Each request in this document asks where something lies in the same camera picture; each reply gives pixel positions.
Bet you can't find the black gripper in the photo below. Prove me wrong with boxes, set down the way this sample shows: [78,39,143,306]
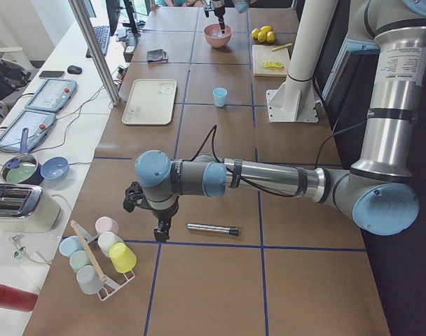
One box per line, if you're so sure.
[123,181,179,242]
[203,0,225,33]

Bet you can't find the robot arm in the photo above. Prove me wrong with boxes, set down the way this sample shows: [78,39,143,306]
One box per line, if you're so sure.
[123,1,426,242]
[203,0,250,34]

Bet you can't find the pile of clear ice cubes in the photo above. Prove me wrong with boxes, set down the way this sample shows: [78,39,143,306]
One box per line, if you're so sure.
[211,30,225,39]

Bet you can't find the yellow cup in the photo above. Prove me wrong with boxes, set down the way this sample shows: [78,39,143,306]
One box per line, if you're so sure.
[109,242,137,274]

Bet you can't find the white cup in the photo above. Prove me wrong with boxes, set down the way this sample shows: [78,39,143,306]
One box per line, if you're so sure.
[97,231,124,258]

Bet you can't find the pink cup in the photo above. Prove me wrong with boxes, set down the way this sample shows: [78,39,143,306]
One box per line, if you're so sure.
[95,216,119,235]

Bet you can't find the light blue cup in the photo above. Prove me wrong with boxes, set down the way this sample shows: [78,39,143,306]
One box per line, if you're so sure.
[212,87,228,108]

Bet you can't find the green cup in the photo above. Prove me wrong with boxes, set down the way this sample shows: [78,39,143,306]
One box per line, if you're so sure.
[69,250,92,273]

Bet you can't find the grey cup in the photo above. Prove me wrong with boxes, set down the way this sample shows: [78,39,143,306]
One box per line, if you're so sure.
[76,265,104,295]

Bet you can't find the blue cup on rack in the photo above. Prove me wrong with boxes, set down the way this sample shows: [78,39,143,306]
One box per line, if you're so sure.
[59,235,84,258]

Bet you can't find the pink bowl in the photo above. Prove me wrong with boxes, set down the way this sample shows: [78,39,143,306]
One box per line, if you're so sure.
[203,24,233,48]

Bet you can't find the whole lemon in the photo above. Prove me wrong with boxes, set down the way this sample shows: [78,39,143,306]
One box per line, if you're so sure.
[257,31,267,43]
[251,29,260,39]
[260,25,273,34]
[266,31,276,44]

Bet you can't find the wooden cutting board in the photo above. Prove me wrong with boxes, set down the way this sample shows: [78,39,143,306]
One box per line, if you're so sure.
[252,45,290,77]

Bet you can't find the lemon slices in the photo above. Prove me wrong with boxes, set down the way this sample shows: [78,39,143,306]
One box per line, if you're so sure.
[261,61,284,69]

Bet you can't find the grey folded cloth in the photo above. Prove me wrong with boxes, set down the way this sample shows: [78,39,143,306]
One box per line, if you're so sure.
[146,49,168,63]

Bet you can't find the yellow green knife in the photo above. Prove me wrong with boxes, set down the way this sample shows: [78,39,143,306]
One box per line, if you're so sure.
[271,43,293,52]

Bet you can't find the steel muddler with black tip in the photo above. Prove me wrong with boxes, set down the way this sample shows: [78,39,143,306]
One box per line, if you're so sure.
[186,223,239,237]

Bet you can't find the cream bear tray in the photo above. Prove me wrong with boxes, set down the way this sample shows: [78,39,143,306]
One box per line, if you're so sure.
[121,79,177,125]

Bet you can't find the black monitor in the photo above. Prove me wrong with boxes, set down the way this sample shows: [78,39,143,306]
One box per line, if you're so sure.
[106,0,139,36]

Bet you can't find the black keyboard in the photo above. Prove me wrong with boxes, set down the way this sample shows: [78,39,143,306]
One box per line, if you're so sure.
[92,25,111,56]

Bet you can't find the blue bowl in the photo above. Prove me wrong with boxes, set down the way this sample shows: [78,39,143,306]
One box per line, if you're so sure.
[41,157,69,181]

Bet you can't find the cream toaster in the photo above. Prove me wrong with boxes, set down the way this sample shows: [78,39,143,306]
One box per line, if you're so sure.
[0,183,60,233]

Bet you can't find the blue saucepan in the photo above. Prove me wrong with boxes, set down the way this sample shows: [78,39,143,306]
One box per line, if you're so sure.
[0,127,43,185]

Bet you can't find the black computer mouse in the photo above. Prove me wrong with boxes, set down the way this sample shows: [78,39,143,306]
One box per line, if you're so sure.
[67,65,83,75]

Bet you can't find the teach pendant tablet near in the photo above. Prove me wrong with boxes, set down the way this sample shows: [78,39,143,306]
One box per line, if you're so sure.
[0,109,56,153]

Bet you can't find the teach pendant tablet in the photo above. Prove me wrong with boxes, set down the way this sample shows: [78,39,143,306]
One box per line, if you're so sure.
[0,109,56,153]
[25,78,78,113]

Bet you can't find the red bottle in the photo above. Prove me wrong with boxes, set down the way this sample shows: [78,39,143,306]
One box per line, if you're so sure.
[0,283,39,312]

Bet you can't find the teach pendant tablet far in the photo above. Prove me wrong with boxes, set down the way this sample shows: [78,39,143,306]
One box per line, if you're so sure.
[25,78,78,113]

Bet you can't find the black smartphone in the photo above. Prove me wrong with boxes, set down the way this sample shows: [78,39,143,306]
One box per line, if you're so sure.
[39,71,66,78]

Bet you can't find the white wire cup rack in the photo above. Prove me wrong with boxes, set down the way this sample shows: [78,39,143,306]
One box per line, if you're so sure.
[81,238,135,301]

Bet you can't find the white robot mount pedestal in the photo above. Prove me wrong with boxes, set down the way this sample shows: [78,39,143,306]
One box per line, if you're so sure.
[266,0,338,123]

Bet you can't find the aluminium frame post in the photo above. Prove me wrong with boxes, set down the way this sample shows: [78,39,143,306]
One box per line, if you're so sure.
[69,0,121,106]

